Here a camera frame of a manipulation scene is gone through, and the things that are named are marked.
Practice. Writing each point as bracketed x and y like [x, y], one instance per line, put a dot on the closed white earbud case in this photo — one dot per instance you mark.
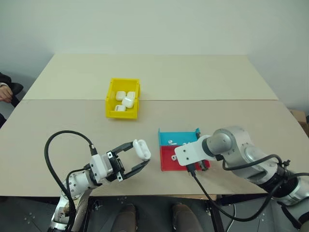
[128, 102]
[120, 95]
[131, 94]
[119, 108]

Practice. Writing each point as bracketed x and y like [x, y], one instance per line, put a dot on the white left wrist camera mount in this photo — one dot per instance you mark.
[97, 167]

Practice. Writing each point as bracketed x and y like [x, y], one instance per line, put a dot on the blue plastic tray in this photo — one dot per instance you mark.
[179, 138]

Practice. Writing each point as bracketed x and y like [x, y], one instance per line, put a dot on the red plastic tray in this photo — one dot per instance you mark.
[166, 159]

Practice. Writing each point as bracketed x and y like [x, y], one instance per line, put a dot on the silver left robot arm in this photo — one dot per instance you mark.
[77, 181]

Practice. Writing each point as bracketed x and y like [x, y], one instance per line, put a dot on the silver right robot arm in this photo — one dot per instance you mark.
[241, 149]

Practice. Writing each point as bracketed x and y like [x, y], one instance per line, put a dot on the black table frame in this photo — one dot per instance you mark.
[216, 212]

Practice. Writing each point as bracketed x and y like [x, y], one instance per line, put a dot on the brown rounded shape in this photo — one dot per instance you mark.
[126, 218]
[186, 218]

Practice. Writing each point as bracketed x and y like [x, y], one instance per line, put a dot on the bystander bare hand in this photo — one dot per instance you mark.
[4, 93]

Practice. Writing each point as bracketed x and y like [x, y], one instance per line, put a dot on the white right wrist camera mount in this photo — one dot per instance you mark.
[189, 154]

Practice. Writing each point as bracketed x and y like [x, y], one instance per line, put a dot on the bystander dark sleeve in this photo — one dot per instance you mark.
[4, 77]

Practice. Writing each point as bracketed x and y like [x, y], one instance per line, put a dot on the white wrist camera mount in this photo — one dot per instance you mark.
[97, 167]
[189, 154]

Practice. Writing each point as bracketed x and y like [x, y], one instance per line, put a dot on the white earbud case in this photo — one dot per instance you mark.
[131, 94]
[119, 108]
[128, 102]
[143, 151]
[120, 95]

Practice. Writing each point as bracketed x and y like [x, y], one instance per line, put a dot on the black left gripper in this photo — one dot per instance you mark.
[117, 169]

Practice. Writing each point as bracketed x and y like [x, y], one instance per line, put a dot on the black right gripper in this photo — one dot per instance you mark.
[202, 164]

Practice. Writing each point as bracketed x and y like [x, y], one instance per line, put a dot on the yellow plastic bin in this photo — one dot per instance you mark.
[111, 106]

